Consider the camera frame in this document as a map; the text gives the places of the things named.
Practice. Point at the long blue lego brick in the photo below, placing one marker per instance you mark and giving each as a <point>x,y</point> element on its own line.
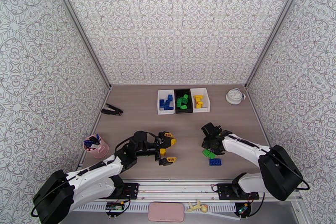
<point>215,162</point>

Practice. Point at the small blue lego brick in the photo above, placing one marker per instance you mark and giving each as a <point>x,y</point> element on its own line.
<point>170,97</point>

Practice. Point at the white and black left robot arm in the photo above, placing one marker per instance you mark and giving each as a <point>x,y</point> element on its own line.
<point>92,176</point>

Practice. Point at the white plastic bin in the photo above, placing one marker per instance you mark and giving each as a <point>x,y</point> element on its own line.
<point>206,109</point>
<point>160,111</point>

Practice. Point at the black plastic bin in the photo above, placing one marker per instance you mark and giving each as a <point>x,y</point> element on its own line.
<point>183,111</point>

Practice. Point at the pink pen cup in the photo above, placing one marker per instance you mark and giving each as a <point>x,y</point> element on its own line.
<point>101,151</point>

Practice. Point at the blue marker pen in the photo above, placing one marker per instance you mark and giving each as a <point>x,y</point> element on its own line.
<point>97,137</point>

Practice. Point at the black marker pen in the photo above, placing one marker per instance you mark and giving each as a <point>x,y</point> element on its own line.
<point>92,141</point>

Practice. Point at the pink rectangular pad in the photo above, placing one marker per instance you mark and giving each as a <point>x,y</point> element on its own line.
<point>166,212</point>

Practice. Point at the white round alarm clock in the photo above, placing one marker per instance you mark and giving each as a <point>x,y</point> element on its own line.
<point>235,96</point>

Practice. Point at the small wooden toy figure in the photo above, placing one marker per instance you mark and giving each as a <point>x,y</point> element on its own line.
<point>197,206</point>

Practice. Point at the small green circuit board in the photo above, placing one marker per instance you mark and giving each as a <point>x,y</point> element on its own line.
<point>115,207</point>
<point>242,209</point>

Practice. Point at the aluminium mounting rail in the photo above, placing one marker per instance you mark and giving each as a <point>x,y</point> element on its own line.
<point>178,187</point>

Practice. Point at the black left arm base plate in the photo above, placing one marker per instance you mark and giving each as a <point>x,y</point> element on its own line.
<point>132,190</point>

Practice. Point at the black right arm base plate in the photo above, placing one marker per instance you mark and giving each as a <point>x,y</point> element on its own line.
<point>225,191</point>

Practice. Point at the aluminium frame post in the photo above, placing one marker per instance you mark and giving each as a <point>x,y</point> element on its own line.
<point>275,27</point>
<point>79,27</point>

